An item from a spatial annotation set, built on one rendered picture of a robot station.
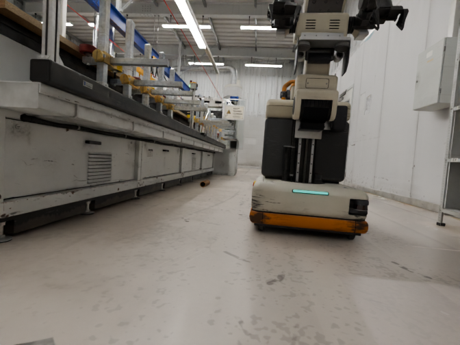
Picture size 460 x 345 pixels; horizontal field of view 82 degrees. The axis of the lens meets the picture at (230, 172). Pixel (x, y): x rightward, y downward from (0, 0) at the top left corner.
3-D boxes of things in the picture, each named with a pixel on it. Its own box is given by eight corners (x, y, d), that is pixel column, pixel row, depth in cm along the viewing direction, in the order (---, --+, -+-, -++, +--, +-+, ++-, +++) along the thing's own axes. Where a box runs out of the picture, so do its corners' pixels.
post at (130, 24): (131, 105, 154) (135, 21, 152) (127, 104, 151) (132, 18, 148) (124, 105, 155) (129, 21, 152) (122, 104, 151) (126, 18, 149)
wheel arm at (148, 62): (168, 69, 130) (169, 60, 129) (166, 66, 126) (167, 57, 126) (86, 66, 134) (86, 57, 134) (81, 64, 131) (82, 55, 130)
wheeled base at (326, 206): (252, 205, 211) (255, 174, 210) (335, 213, 203) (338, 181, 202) (248, 226, 145) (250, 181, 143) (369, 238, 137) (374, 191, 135)
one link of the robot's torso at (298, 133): (293, 138, 169) (296, 99, 168) (339, 141, 165) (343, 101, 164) (298, 134, 143) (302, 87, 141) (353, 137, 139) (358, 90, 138)
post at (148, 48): (148, 117, 179) (152, 45, 177) (146, 116, 176) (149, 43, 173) (143, 117, 180) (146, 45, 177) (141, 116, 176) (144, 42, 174)
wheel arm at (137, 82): (183, 89, 155) (183, 82, 154) (181, 87, 151) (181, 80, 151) (112, 86, 159) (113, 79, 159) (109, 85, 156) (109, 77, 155)
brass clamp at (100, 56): (118, 70, 136) (118, 59, 136) (103, 59, 122) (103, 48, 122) (107, 69, 136) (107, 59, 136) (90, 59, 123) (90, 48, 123)
